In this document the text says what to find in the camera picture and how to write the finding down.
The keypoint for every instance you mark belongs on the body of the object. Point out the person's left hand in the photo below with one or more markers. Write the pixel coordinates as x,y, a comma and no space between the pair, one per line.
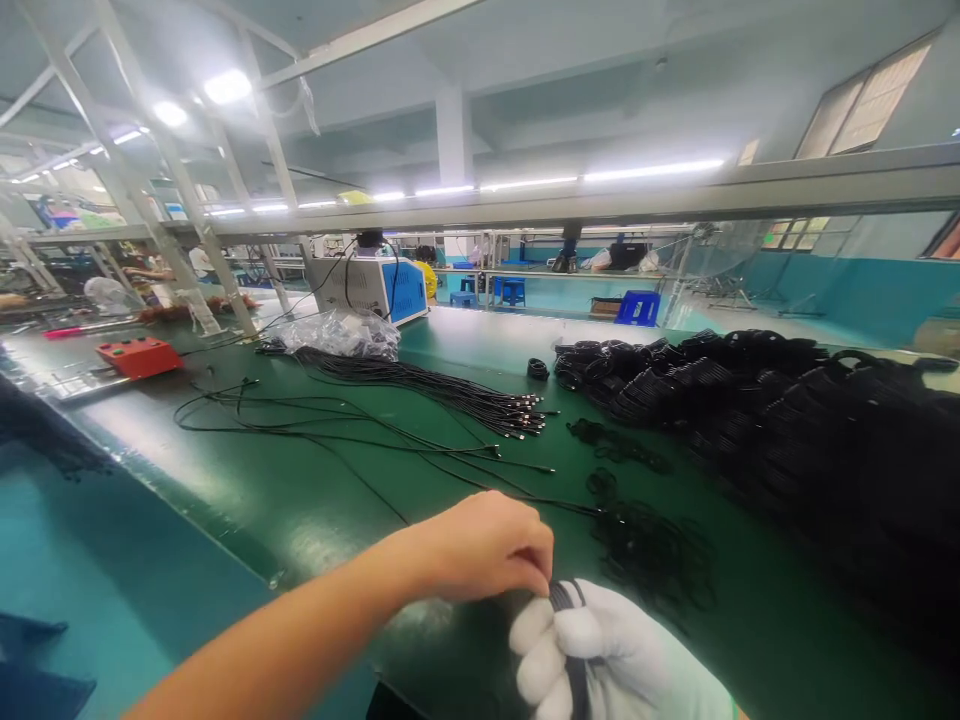
480,544

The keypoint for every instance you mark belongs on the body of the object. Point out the person's right hand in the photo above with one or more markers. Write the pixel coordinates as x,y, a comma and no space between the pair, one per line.
645,660

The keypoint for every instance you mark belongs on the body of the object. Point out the person's right fingers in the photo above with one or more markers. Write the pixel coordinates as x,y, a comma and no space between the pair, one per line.
536,652

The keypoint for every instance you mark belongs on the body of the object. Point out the person's right thumb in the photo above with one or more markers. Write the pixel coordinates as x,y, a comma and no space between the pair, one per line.
581,634

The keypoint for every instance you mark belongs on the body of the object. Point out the person's left fingers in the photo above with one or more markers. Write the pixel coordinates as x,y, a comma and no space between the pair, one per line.
538,570

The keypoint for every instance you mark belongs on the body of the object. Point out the pile of black rubber bands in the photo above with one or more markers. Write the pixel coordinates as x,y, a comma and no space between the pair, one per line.
652,551

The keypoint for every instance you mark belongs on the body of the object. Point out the cardboard box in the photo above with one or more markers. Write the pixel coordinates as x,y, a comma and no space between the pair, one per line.
606,306

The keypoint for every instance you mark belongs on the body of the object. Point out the blue plastic stool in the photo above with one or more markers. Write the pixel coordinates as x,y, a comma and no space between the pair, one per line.
637,307
463,299
512,291

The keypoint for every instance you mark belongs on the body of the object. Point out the clear plastic bag of parts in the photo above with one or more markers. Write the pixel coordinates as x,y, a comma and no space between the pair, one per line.
337,330

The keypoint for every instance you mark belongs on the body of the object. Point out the white and blue machine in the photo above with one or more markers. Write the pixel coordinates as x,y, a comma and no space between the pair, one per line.
375,289

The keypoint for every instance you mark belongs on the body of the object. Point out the grey overhead shelf beam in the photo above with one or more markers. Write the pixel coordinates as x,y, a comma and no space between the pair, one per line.
600,199

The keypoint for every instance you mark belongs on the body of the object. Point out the orange control box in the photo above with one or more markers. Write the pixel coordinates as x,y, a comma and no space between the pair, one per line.
139,358

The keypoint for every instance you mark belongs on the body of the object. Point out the dark blue fabric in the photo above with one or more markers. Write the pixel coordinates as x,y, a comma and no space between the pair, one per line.
37,667

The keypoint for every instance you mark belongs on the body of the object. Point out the small white fan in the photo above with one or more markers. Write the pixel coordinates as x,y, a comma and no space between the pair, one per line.
109,294

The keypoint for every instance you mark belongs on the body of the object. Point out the dark mesh fabric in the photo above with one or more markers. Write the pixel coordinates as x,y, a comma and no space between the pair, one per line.
45,431

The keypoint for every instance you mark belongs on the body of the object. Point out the pink rod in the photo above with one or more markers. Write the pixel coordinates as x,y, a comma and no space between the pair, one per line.
82,330

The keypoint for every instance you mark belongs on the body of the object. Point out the window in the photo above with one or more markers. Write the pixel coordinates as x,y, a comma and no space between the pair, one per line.
862,101

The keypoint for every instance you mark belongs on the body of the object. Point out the pedestal fan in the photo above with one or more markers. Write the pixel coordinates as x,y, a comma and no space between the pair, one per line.
716,255

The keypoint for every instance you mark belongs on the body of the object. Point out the white metal workbench frame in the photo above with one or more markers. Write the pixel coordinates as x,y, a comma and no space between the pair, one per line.
150,172

